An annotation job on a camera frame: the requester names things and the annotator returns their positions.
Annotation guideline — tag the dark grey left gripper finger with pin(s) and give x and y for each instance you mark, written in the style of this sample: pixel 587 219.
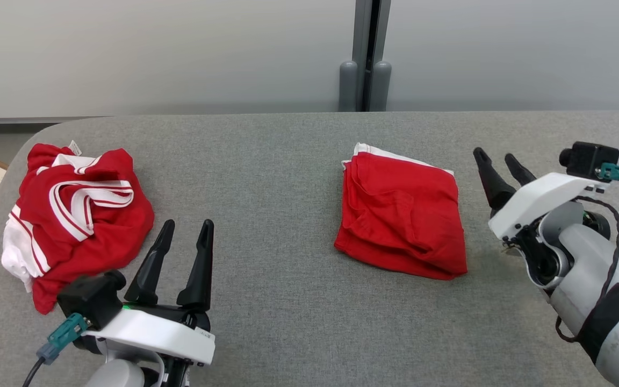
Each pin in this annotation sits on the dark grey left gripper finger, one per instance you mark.
pixel 151 269
pixel 199 274

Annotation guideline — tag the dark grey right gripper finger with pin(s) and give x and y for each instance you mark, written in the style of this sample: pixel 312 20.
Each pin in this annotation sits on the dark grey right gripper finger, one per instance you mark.
pixel 495 185
pixel 522 174

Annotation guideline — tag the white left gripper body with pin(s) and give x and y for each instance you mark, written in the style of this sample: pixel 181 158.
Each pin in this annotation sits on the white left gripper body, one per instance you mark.
pixel 153 336

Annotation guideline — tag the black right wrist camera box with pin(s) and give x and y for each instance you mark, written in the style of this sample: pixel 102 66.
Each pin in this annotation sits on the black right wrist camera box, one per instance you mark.
pixel 589 158

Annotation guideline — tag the red Bulls jersey white sleeves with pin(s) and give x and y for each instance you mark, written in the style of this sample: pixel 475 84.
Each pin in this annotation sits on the red Bulls jersey white sleeves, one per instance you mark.
pixel 110 236

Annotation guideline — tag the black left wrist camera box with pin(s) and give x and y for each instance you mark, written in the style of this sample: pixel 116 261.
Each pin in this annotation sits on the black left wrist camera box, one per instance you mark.
pixel 92 298

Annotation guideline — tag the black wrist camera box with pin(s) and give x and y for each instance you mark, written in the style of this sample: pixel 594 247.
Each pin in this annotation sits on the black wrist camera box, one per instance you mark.
pixel 92 298
pixel 589 158

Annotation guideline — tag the folded red garment white trim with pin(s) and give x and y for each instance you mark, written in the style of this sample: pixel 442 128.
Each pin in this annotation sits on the folded red garment white trim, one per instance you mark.
pixel 401 215

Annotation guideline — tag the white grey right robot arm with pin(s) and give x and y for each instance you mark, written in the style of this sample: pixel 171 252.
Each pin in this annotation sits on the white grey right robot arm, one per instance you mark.
pixel 583 258

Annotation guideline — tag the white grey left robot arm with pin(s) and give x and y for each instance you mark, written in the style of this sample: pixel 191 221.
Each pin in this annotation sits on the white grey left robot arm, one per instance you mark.
pixel 116 376

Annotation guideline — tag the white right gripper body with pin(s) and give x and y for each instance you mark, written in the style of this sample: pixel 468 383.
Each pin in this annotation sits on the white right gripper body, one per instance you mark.
pixel 540 199

